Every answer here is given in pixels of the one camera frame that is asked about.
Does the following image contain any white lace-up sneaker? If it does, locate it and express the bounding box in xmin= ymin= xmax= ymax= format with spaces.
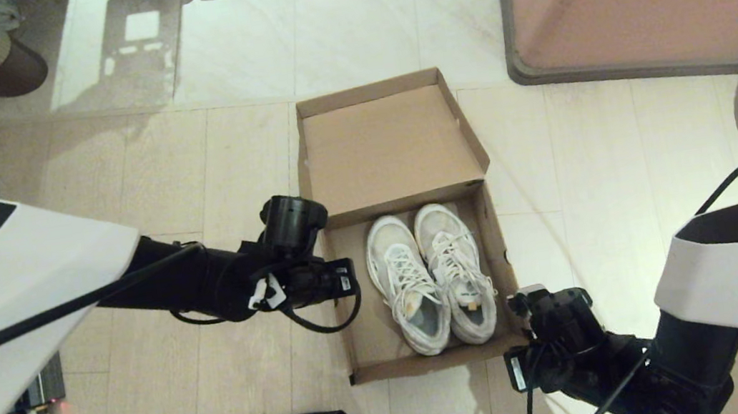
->
xmin=410 ymin=196 xmax=503 ymax=351
xmin=361 ymin=208 xmax=457 ymax=363

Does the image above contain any cardboard shoe box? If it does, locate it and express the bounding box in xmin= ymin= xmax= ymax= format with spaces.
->
xmin=286 ymin=60 xmax=533 ymax=390

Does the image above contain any grey metal power supply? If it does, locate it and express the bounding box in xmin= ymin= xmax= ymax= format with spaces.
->
xmin=11 ymin=350 xmax=69 ymax=414

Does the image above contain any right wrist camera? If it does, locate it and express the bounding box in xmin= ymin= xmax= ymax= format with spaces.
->
xmin=506 ymin=283 xmax=553 ymax=322

